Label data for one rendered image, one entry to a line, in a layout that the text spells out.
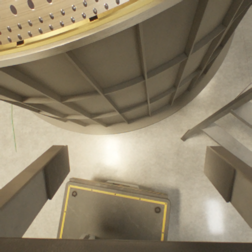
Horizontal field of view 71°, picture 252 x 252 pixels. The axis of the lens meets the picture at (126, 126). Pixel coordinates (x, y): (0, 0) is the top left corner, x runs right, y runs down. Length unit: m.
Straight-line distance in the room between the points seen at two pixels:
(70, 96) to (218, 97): 1.20
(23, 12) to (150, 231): 1.18
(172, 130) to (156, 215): 0.66
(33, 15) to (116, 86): 0.42
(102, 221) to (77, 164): 0.57
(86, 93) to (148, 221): 0.85
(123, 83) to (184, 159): 0.93
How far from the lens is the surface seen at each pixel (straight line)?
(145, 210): 1.21
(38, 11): 0.45
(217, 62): 1.72
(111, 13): 0.42
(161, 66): 0.78
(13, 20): 0.47
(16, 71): 0.64
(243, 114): 0.98
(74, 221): 1.35
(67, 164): 0.16
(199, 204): 1.56
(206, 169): 0.17
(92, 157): 1.57
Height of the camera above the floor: 1.48
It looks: 77 degrees down
